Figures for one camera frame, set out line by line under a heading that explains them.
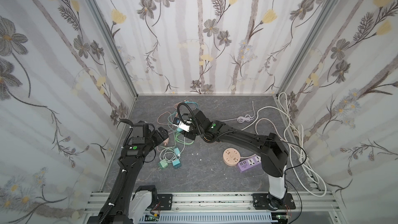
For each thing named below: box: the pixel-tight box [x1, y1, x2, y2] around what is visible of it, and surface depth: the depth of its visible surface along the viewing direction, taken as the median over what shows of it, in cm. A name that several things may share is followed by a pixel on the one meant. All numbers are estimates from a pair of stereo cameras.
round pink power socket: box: [222, 147, 241, 167], surface depth 88 cm
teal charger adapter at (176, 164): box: [172, 159, 181, 169], surface depth 86 cm
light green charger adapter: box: [158, 158, 169, 169], surface depth 86 cm
